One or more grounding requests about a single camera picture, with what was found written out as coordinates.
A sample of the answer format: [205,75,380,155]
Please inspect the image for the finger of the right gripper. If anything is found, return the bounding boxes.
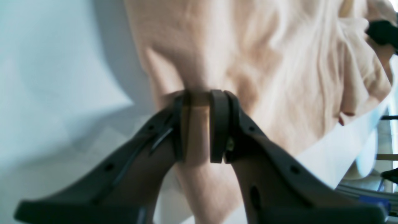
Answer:
[366,20,398,55]

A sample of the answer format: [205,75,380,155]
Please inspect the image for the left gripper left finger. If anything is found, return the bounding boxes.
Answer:
[14,91,189,224]

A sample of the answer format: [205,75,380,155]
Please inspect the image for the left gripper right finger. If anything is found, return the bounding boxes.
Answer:
[210,90,387,224]

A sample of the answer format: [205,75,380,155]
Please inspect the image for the peach pink T-shirt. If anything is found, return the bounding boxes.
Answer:
[124,0,397,224]

